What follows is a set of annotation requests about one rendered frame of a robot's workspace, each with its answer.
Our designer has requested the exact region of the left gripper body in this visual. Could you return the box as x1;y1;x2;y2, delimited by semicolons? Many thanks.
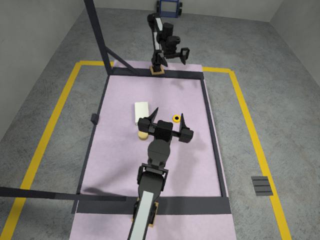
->
153;44;190;63

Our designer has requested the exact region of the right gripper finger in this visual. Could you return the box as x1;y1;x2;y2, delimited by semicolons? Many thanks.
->
144;107;159;124
179;113;190;132

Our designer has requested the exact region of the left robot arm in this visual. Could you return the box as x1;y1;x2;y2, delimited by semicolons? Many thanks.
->
147;12;181;73

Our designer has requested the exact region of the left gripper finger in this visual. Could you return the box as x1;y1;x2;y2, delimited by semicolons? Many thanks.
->
157;52;168;67
181;50;188;65

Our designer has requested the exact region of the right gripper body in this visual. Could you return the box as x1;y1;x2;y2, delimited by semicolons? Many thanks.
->
137;117;194;144

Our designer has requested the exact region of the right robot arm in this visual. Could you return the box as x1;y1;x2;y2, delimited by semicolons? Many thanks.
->
127;120;173;240

